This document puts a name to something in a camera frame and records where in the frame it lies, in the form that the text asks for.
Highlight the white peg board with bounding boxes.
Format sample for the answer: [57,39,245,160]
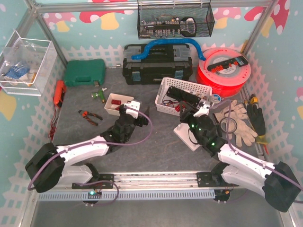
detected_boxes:
[173,123,200,151]

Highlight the white spring tray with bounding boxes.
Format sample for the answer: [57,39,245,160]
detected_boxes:
[104,93,134,116]

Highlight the white perforated basket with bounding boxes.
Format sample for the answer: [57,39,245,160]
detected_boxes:
[155,77,212,116]

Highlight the black terminal strip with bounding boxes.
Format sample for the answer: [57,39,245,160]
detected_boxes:
[207,56,249,73]

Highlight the green tool case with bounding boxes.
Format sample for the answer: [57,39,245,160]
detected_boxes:
[63,59,106,87]

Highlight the large red spring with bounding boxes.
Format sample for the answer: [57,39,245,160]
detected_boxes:
[175,105,180,113]

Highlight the grey slotted cable duct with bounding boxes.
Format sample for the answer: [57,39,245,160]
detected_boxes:
[38,189,215,201]

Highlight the yellow black screwdriver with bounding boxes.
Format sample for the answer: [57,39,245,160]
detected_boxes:
[249,94,258,105]

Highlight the black battery holder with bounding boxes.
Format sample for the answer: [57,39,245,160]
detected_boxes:
[166,86,201,106]

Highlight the red filament spool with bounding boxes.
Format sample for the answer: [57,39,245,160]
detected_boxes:
[196,47,251,98]

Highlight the solder wire spool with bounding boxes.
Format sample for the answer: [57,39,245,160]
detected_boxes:
[211,94,222,104]

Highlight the blue corrugated hose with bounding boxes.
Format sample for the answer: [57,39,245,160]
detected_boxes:
[131,38,207,61]

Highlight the orange black pliers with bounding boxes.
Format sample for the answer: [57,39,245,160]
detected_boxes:
[78,110,103,126]

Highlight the orange multimeter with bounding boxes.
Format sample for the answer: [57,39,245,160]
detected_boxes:
[53,80,66,108]

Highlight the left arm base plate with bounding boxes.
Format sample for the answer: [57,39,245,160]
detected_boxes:
[71,174,115,190]

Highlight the blue white work glove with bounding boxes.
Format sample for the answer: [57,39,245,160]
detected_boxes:
[4,62,30,79]

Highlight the black wire mesh basket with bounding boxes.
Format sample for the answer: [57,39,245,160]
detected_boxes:
[137,0,215,39]

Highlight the clear acrylic box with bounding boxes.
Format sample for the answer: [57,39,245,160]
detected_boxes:
[0,31,57,96]

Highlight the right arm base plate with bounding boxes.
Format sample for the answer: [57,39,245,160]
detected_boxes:
[196,172,220,188]

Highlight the black work glove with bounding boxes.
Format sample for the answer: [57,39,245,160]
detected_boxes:
[247,104,266,136]

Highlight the black toolbox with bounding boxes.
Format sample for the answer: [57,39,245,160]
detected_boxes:
[122,44,193,85]

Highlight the green hose nozzle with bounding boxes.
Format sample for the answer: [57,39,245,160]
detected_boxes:
[91,88,107,104]

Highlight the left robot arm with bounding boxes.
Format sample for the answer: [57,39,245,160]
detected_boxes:
[25,101,152,193]

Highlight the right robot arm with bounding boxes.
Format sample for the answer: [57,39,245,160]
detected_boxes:
[179,101,303,212]

